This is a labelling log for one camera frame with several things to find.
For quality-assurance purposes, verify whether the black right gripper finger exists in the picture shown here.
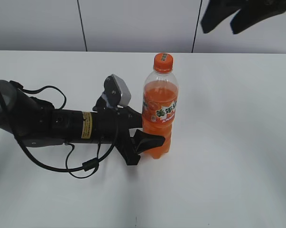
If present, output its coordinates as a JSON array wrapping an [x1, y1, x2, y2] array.
[[201, 0, 246, 33], [230, 1, 286, 35]]

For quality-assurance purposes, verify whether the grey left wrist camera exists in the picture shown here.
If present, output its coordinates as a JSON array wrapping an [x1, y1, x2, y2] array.
[[104, 74, 131, 107]]

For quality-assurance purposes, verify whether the orange soda plastic bottle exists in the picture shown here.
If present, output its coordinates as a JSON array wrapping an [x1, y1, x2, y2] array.
[[142, 68, 180, 160]]

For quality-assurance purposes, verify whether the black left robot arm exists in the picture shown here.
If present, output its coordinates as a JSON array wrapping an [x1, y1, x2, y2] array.
[[0, 74, 165, 165]]

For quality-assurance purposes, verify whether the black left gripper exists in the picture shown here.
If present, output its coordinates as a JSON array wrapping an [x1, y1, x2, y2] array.
[[92, 95, 165, 166]]

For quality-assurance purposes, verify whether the orange bottle cap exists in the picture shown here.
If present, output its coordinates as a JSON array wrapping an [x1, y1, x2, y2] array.
[[153, 53, 174, 74]]

